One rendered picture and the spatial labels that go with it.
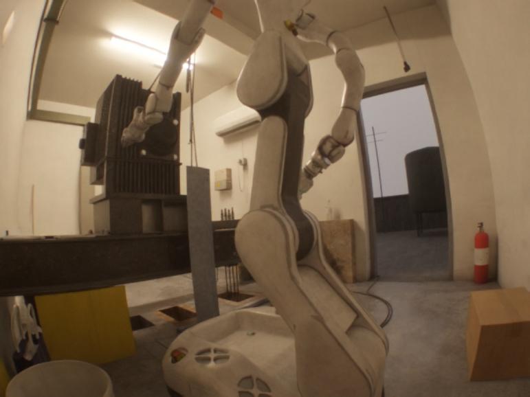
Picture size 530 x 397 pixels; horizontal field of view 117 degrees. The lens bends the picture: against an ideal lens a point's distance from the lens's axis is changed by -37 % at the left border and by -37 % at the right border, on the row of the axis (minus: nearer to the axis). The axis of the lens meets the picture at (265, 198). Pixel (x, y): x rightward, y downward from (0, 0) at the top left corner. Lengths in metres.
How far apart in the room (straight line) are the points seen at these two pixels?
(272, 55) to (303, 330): 0.68
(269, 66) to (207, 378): 0.78
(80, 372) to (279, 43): 1.05
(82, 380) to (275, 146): 0.85
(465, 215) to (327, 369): 2.17
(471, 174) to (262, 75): 2.22
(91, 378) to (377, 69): 3.16
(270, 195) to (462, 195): 2.15
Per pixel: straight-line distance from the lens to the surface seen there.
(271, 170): 0.65
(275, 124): 0.68
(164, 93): 0.96
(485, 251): 2.48
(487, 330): 1.12
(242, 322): 1.03
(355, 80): 0.93
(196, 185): 1.58
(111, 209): 1.47
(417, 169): 6.86
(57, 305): 1.38
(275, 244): 0.59
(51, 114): 4.98
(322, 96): 3.13
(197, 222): 1.56
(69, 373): 0.85
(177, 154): 1.68
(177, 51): 0.90
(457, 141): 2.65
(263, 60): 0.72
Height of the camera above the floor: 0.71
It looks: 5 degrees up
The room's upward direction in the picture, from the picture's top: 4 degrees counter-clockwise
